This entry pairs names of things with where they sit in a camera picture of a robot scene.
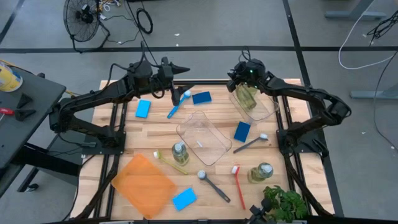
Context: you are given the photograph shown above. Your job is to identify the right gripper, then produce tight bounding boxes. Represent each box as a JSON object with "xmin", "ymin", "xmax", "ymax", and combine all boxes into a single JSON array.
[{"xmin": 226, "ymin": 61, "xmax": 250, "ymax": 93}]

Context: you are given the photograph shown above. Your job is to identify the blue dish brush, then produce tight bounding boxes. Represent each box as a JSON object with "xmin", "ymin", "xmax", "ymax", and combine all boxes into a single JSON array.
[{"xmin": 166, "ymin": 89, "xmax": 192, "ymax": 120}]

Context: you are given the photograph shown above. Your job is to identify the orange translucent plastic bin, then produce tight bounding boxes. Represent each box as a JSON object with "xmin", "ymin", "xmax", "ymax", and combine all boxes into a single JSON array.
[{"xmin": 111, "ymin": 153, "xmax": 177, "ymax": 220}]

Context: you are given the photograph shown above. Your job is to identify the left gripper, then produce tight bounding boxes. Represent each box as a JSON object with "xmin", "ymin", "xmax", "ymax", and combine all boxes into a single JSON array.
[{"xmin": 156, "ymin": 57, "xmax": 195, "ymax": 107}]

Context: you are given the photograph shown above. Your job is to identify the green dish brush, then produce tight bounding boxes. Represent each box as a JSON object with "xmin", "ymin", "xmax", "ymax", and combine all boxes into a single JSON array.
[{"xmin": 152, "ymin": 150, "xmax": 189, "ymax": 175}]

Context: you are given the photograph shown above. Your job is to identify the coiled black cable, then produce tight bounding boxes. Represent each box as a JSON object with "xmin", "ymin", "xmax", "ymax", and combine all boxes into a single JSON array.
[{"xmin": 136, "ymin": 7, "xmax": 154, "ymax": 35}]

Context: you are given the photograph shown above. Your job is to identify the white floor cable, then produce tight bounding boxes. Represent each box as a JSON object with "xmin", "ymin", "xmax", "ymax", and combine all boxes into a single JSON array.
[{"xmin": 338, "ymin": 0, "xmax": 398, "ymax": 70}]

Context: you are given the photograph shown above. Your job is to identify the dark grey dish brush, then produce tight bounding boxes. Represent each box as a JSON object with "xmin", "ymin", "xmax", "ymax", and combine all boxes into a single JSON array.
[
  {"xmin": 197, "ymin": 169, "xmax": 231, "ymax": 203},
  {"xmin": 233, "ymin": 133, "xmax": 269, "ymax": 154}
]

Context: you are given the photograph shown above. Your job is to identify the black triangular stand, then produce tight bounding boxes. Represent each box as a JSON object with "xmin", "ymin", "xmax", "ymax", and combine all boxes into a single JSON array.
[
  {"xmin": 14, "ymin": 108, "xmax": 37, "ymax": 122},
  {"xmin": 16, "ymin": 92, "xmax": 34, "ymax": 110}
]

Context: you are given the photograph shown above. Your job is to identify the clear plastic bin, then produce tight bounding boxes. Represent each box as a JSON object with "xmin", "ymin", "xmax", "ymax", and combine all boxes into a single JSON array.
[
  {"xmin": 175, "ymin": 110, "xmax": 233, "ymax": 167},
  {"xmin": 228, "ymin": 83, "xmax": 280, "ymax": 126}
]

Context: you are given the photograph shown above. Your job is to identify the black floor fan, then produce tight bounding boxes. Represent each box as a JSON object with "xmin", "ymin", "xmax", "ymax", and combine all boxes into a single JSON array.
[{"xmin": 63, "ymin": 0, "xmax": 111, "ymax": 54}]

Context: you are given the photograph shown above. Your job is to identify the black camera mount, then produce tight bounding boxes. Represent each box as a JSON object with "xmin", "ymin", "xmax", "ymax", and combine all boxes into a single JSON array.
[{"xmin": 247, "ymin": 198, "xmax": 272, "ymax": 224}]

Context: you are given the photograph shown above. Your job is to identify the green artificial plant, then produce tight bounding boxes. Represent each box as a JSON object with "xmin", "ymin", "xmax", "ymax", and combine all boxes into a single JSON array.
[{"xmin": 262, "ymin": 185, "xmax": 308, "ymax": 223}]

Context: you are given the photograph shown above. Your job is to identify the black cable bundle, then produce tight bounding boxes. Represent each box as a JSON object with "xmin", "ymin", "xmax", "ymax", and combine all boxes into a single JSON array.
[{"xmin": 366, "ymin": 9, "xmax": 398, "ymax": 40}]

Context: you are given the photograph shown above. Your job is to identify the red dish brush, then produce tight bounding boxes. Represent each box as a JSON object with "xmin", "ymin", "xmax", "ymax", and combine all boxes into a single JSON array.
[{"xmin": 231, "ymin": 165, "xmax": 247, "ymax": 211}]

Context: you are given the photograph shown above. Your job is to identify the thin black hanging cable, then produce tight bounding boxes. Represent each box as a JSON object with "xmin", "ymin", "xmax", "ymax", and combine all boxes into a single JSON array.
[{"xmin": 125, "ymin": 0, "xmax": 156, "ymax": 63}]

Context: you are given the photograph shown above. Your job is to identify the blue scrub sponge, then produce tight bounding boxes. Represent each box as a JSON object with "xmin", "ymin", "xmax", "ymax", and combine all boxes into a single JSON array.
[
  {"xmin": 233, "ymin": 121, "xmax": 252, "ymax": 143},
  {"xmin": 134, "ymin": 99, "xmax": 152, "ymax": 119},
  {"xmin": 172, "ymin": 187, "xmax": 198, "ymax": 212},
  {"xmin": 192, "ymin": 91, "xmax": 213, "ymax": 105}
]

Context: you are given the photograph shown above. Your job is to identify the long black floor cable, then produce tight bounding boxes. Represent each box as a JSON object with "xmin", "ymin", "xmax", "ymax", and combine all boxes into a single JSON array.
[{"xmin": 372, "ymin": 49, "xmax": 398, "ymax": 153}]

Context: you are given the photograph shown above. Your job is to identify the dark grey side table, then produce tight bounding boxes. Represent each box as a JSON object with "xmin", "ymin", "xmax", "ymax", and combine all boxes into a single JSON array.
[{"xmin": 0, "ymin": 66, "xmax": 82, "ymax": 200}]

